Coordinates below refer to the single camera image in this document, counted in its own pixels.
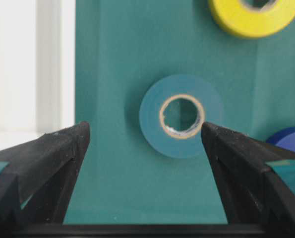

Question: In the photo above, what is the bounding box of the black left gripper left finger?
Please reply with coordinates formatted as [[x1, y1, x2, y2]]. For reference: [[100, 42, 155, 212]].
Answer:
[[0, 121, 90, 238]]

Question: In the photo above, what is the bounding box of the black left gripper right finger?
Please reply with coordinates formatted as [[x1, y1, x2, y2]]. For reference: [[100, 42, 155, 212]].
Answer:
[[201, 122, 295, 238]]

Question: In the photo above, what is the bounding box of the green tape roll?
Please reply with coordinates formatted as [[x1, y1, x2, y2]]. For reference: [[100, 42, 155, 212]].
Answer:
[[139, 74, 224, 159]]

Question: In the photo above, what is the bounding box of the blue tape roll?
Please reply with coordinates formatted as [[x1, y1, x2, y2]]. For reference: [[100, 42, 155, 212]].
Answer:
[[266, 127, 295, 152]]

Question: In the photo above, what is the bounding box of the white plastic case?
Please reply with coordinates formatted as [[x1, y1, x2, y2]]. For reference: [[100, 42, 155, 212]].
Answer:
[[0, 0, 76, 150]]

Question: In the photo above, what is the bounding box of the yellow tape roll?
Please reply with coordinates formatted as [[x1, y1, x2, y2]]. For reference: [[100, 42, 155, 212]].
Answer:
[[208, 0, 295, 39]]

